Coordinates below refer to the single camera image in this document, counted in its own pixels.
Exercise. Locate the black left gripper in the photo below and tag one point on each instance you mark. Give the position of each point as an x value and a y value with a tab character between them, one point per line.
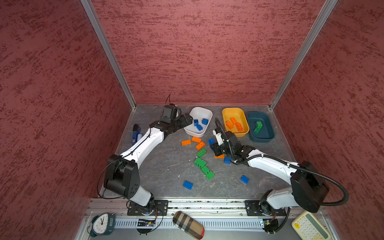
184	123

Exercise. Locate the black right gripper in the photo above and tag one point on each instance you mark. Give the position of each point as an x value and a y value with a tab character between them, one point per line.
216	150

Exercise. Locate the blue lego cluster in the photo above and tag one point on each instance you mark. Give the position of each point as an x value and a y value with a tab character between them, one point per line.
199	127
227	161

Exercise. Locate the orange lego stack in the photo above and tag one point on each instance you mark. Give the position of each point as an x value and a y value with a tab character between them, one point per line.
239	127

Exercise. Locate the green lego small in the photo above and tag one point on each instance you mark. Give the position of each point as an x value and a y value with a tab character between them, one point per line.
259	124

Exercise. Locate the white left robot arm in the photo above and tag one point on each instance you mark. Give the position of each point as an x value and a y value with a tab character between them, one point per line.
122	175

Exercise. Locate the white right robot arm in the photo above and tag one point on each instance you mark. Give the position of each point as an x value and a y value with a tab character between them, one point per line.
307	189

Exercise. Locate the white plastic bin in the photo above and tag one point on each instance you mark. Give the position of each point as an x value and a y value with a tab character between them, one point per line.
198	113

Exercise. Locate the yellow plastic bin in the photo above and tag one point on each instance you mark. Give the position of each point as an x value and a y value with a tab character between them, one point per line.
239	115

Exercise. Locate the green studded lego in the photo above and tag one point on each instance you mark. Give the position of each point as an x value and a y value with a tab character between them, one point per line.
201	153

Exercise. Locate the teal plastic bin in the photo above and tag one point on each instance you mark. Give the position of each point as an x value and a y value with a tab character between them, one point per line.
261	130

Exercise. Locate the green lego lowest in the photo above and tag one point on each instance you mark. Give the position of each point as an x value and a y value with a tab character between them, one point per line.
210	175

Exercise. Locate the green lego large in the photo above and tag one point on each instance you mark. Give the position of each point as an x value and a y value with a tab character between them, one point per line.
200	163

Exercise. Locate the small light blue stapler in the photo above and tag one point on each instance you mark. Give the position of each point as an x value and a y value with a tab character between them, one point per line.
139	136

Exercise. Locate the large blue stapler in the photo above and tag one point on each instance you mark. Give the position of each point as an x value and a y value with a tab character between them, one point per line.
136	132

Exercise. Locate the plaid glasses case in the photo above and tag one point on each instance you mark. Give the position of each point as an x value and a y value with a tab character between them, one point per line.
189	225

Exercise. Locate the yellow calculator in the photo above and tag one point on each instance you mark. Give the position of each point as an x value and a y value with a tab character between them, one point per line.
308	227

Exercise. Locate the green analog clock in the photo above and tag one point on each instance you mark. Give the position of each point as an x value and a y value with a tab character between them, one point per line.
102	225

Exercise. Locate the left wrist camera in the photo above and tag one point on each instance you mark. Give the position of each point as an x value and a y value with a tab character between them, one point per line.
171	113

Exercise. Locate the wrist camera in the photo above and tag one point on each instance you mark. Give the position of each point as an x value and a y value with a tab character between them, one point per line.
171	113
218	136

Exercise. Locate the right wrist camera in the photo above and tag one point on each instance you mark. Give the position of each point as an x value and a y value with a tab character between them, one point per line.
218	136

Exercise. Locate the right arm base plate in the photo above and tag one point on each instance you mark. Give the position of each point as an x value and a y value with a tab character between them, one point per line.
256	209

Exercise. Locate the aluminium rail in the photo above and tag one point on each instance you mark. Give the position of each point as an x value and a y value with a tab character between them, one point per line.
212	214

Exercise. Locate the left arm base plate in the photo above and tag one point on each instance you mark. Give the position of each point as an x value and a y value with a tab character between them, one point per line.
156	206

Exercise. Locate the aluminium corner post left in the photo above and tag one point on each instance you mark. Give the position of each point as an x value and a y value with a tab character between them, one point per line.
97	26

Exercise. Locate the aluminium corner post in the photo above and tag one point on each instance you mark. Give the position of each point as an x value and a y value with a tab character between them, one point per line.
317	26
97	26

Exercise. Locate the aluminium corner post right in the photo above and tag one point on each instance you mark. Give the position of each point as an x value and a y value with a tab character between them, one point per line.
317	26

